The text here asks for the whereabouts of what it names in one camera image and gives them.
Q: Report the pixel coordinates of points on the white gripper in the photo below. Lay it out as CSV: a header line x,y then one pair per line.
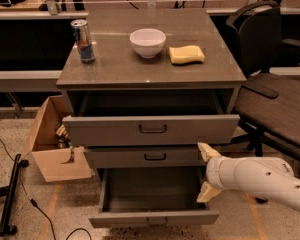
x,y
217,172

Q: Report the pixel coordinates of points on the grey drawer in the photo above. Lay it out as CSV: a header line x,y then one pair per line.
x,y
151,197
113,120
144,156

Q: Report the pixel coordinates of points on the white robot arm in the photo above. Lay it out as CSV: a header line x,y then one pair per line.
x,y
267,178

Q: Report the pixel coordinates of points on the grey top drawer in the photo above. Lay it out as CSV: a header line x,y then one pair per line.
x,y
113,120

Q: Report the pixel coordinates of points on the grey bottom drawer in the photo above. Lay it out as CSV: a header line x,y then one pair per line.
x,y
151,197

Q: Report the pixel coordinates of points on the grey drawer cabinet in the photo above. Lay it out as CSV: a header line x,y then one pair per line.
x,y
119,69

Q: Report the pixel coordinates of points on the open cardboard box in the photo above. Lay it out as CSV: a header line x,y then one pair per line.
x,y
54,163

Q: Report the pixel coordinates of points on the black office chair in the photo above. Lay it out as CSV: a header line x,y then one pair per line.
x,y
268,104

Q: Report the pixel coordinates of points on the yellow sponge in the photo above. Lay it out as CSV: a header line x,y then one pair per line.
x,y
186,54

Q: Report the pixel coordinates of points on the white bowl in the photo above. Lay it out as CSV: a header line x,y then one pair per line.
x,y
147,42

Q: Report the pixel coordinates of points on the silver blue drink can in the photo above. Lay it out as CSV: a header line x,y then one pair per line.
x,y
83,40

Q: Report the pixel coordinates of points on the black stand leg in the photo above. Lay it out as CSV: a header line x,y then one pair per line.
x,y
8,192

